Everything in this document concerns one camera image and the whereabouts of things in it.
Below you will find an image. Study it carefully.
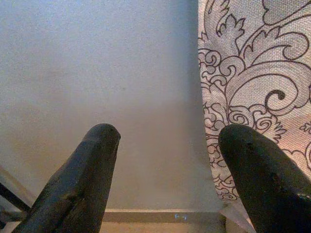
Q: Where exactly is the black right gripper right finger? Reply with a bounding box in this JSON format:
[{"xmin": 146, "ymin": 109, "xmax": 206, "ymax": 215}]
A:
[{"xmin": 218, "ymin": 124, "xmax": 311, "ymax": 233}]

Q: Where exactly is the black metal bar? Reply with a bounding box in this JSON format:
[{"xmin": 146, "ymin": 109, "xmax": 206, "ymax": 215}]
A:
[{"xmin": 0, "ymin": 181, "xmax": 32, "ymax": 213}]

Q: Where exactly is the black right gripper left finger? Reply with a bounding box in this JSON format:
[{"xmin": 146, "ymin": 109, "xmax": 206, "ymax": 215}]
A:
[{"xmin": 13, "ymin": 123, "xmax": 121, "ymax": 233}]

